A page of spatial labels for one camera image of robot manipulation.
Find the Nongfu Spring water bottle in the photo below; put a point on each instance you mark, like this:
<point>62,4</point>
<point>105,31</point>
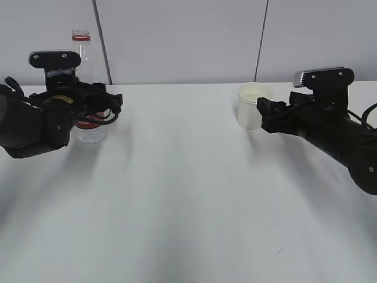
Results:
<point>88,73</point>

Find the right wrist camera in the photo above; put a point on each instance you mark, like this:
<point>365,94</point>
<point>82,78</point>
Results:
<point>329,85</point>

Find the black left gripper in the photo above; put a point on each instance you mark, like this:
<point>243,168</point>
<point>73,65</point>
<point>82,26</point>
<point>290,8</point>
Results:
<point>71,103</point>

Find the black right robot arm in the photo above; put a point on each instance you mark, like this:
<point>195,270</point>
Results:
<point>360,160</point>

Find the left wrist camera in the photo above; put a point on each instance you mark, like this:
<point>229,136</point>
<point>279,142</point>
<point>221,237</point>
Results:
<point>59,66</point>

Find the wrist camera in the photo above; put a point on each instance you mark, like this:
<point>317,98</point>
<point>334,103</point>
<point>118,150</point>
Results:
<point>329,85</point>
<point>59,66</point>

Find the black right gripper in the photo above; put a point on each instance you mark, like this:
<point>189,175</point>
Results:
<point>321,125</point>

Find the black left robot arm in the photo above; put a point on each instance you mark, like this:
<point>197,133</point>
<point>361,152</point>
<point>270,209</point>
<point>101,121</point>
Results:
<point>20,139</point>

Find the white paper cup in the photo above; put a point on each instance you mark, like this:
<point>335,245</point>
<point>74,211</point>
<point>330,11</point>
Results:
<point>248,116</point>

